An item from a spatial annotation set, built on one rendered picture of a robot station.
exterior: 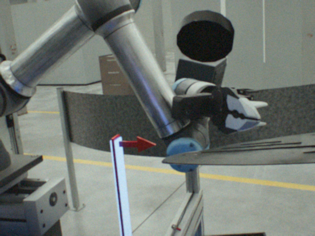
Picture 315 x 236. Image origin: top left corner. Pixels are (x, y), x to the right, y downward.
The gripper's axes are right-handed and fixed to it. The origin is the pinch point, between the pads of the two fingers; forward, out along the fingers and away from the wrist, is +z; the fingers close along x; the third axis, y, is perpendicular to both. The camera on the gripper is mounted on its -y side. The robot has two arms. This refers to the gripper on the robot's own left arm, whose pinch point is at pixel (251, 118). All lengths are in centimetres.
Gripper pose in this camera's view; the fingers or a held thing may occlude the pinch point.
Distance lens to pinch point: 66.9
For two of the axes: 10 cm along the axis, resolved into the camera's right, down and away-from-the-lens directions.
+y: 9.4, -0.5, 3.3
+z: 3.3, 1.9, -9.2
